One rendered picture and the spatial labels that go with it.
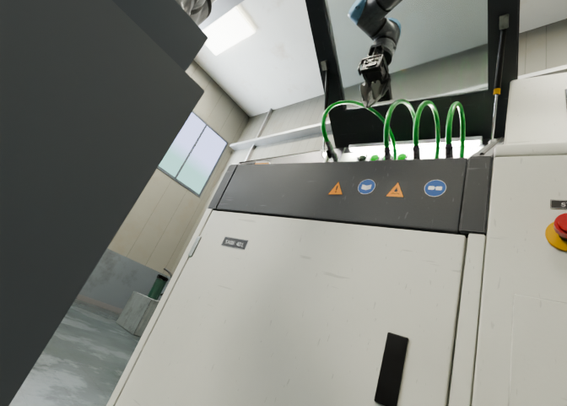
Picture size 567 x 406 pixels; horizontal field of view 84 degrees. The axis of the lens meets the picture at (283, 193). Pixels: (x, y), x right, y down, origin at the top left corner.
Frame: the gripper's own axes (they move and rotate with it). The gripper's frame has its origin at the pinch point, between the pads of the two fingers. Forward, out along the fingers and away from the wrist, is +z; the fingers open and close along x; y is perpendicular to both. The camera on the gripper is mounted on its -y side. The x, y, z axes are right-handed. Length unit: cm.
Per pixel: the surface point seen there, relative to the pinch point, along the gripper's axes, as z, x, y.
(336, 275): 56, 10, 10
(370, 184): 34.8, 12.1, 9.6
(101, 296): 108, -533, -245
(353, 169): 30.7, 7.0, 9.6
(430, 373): 67, 29, 10
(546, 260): 47, 41, 9
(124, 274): 63, -531, -260
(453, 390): 68, 32, 10
